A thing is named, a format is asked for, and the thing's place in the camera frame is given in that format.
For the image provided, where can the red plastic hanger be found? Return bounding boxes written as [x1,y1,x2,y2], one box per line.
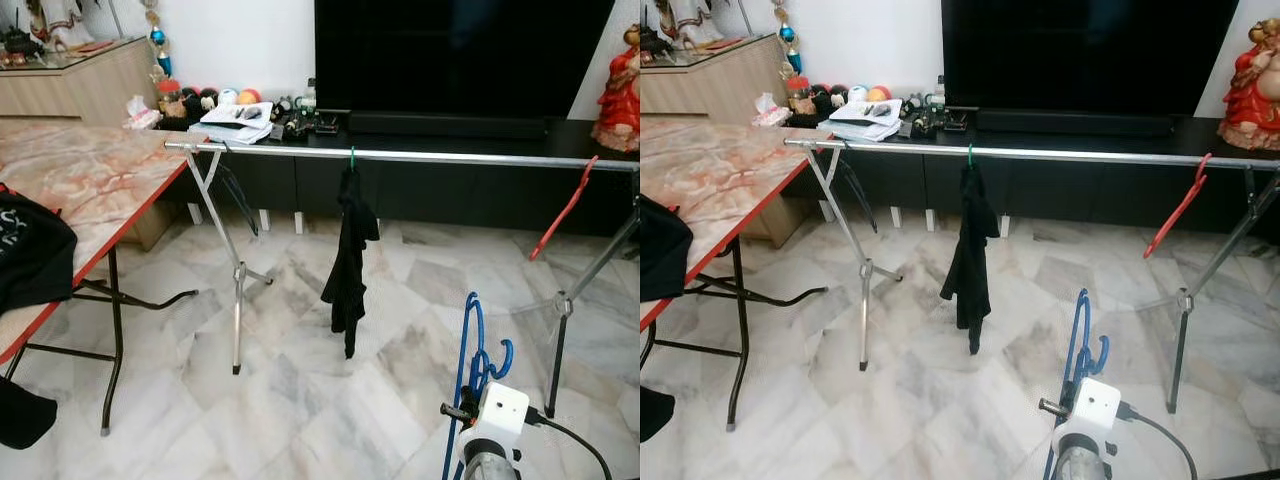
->
[528,155,601,263]
[1143,152,1213,261]

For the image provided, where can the black hanging garment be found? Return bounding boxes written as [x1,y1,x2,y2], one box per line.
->
[938,162,1001,356]
[320,165,381,361]

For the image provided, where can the red laughing Buddha statue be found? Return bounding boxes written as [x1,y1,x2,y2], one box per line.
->
[592,45,641,153]
[1218,18,1280,151]

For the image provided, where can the black television console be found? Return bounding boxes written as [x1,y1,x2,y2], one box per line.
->
[160,112,641,239]
[800,110,1280,241]

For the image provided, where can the brown jar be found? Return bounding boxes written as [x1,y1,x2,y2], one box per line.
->
[785,76,816,116]
[155,78,187,121]

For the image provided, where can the black soundbar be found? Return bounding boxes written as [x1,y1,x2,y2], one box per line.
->
[975,110,1176,137]
[347,112,549,139]

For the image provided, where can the brown cardboard box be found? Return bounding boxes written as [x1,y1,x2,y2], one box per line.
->
[768,205,813,248]
[128,198,179,251]

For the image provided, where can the silver metal clothes rack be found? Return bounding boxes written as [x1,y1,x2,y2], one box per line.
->
[783,137,1280,416]
[163,140,641,419]

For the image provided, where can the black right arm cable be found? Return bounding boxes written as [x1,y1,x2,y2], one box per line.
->
[1115,400,1199,480]
[522,405,613,480]

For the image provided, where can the hanging ornament with blue ball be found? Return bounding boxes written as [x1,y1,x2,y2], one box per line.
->
[140,0,174,79]
[770,0,804,76]

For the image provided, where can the white paper stack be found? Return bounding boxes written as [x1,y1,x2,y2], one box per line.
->
[818,98,904,143]
[190,100,276,146]

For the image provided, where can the pink white plastic bag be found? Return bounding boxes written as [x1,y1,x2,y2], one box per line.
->
[752,92,791,128]
[125,95,163,131]

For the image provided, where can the black wire hanger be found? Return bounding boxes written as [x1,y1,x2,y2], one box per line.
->
[838,150,881,233]
[213,150,263,239]

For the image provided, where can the black electronic gadgets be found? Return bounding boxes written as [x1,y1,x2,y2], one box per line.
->
[270,78,347,141]
[897,76,973,138]

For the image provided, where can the black cloth lump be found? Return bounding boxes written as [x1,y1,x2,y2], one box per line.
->
[640,385,677,443]
[0,375,58,451]

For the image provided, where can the blue plastic hanger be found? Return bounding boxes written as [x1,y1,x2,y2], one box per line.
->
[1043,288,1111,480]
[443,292,516,480]

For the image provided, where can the black flat television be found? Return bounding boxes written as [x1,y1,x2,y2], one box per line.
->
[941,0,1241,116]
[314,0,616,119]

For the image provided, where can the white gold figurine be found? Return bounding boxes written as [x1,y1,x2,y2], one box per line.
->
[655,0,743,51]
[25,0,101,53]

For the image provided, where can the wooden sideboard cabinet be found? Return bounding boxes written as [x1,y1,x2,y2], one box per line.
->
[640,33,791,126]
[0,38,161,129]

